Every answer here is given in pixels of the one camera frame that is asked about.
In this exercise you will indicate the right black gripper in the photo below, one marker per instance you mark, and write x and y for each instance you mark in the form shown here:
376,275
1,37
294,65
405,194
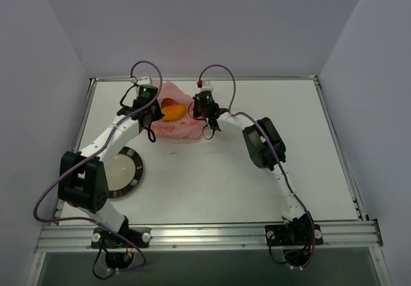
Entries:
197,109

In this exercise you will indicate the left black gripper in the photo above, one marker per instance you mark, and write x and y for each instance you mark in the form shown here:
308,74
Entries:
154,116

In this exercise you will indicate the pink plastic bag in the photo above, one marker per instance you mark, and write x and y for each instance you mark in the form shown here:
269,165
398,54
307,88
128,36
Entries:
187,127

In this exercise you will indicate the fake yellow orange mango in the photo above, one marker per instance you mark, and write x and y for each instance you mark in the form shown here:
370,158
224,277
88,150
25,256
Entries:
173,112

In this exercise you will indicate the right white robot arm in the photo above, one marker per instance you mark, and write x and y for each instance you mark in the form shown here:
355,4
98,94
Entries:
266,150

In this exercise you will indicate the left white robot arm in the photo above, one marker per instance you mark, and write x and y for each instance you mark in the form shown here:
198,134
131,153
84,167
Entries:
83,179

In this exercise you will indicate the fake red peach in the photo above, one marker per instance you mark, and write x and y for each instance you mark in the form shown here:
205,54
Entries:
167,101

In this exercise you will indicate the black rimmed ceramic plate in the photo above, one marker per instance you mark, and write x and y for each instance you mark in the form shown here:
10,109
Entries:
124,173

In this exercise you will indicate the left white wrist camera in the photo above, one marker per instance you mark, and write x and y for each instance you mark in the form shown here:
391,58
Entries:
145,80

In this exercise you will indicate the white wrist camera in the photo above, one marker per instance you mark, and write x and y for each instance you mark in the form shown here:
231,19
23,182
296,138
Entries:
205,85
145,80

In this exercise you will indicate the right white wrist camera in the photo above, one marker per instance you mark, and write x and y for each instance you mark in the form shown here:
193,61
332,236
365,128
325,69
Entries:
205,85

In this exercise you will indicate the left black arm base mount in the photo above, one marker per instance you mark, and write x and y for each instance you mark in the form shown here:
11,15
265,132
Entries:
123,250

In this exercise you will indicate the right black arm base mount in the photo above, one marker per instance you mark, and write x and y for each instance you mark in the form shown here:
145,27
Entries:
298,243

